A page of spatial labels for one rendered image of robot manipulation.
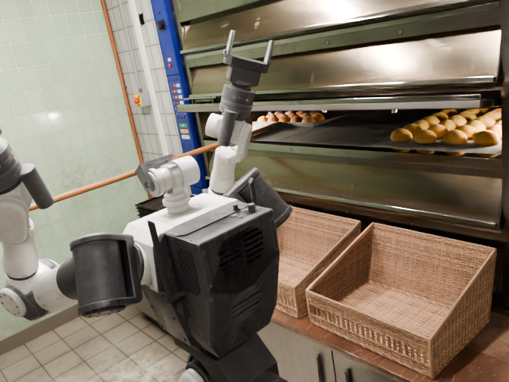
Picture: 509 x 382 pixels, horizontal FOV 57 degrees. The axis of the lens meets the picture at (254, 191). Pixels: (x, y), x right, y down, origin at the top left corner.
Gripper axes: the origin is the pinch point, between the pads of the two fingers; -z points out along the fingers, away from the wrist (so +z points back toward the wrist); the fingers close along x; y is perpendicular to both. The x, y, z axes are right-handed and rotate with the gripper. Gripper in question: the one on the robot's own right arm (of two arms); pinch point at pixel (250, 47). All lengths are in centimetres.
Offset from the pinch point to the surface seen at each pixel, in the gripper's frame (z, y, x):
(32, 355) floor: 231, 143, 61
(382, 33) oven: -15, 50, -61
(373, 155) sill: 34, 51, -76
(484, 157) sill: 18, 12, -96
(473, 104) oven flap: 0, 4, -76
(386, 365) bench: 90, -14, -70
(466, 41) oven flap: -18, 23, -79
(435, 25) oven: -21, 31, -71
